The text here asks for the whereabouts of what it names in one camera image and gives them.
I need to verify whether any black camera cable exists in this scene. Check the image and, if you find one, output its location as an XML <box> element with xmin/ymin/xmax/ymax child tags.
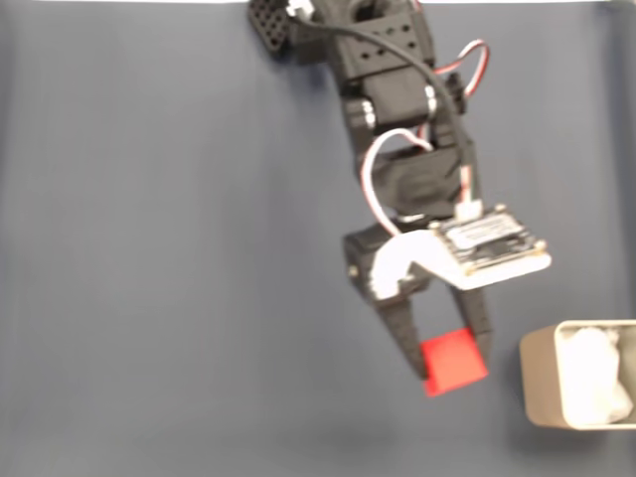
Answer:
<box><xmin>292</xmin><ymin>17</ymin><xmax>483</xmax><ymax>220</ymax></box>

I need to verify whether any red white black servo wire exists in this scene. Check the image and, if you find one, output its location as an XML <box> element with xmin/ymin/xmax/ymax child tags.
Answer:
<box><xmin>436</xmin><ymin>39</ymin><xmax>492</xmax><ymax>99</ymax></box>
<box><xmin>361</xmin><ymin>127</ymin><xmax>434</xmax><ymax>236</ymax></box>

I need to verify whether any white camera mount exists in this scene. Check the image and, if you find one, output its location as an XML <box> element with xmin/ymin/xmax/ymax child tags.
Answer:
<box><xmin>370</xmin><ymin>229</ymin><xmax>554</xmax><ymax>302</ymax></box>

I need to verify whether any beige metal box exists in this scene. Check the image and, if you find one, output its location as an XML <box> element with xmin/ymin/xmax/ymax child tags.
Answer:
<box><xmin>519</xmin><ymin>320</ymin><xmax>636</xmax><ymax>429</ymax></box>

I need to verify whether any white crumpled paper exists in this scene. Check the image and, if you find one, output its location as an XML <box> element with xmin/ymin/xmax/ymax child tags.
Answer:
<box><xmin>558</xmin><ymin>325</ymin><xmax>635</xmax><ymax>426</ymax></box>

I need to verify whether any red cube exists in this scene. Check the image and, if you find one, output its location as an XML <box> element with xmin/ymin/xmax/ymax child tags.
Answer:
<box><xmin>419</xmin><ymin>327</ymin><xmax>489</xmax><ymax>398</ymax></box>

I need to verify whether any dark blue-grey table mat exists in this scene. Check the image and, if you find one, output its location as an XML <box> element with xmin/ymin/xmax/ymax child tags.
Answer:
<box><xmin>0</xmin><ymin>2</ymin><xmax>636</xmax><ymax>477</ymax></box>

